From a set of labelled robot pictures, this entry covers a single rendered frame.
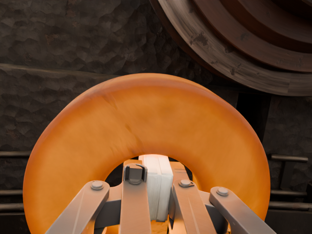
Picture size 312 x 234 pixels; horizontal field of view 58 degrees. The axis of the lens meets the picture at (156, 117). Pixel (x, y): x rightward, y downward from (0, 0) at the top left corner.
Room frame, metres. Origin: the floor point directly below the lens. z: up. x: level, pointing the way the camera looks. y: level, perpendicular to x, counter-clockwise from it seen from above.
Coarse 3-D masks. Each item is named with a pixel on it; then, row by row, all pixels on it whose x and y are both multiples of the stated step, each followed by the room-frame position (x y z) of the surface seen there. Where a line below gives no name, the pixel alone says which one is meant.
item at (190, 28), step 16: (160, 0) 0.37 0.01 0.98; (176, 0) 0.38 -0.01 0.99; (176, 16) 0.38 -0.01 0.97; (192, 16) 0.38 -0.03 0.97; (176, 32) 0.38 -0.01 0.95; (192, 32) 0.38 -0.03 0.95; (208, 32) 0.38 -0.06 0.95; (192, 48) 0.38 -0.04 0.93; (208, 48) 0.38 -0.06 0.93; (224, 48) 0.38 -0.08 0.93; (208, 64) 0.38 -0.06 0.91; (224, 64) 0.39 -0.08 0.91; (240, 64) 0.39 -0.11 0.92; (256, 64) 0.39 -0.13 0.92; (240, 80) 0.39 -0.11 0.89; (256, 80) 0.39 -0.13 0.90; (272, 80) 0.39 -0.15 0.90; (288, 80) 0.40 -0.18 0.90; (304, 80) 0.40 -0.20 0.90; (288, 96) 0.40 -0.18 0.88; (304, 96) 0.40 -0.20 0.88
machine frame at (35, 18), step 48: (0, 0) 0.50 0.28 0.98; (48, 0) 0.51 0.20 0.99; (96, 0) 0.52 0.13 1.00; (144, 0) 0.52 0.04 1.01; (0, 48) 0.50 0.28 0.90; (48, 48) 0.51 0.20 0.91; (96, 48) 0.52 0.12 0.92; (144, 48) 0.53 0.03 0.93; (0, 96) 0.45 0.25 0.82; (48, 96) 0.45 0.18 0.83; (240, 96) 0.63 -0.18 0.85; (0, 144) 0.45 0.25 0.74; (288, 144) 0.50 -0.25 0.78
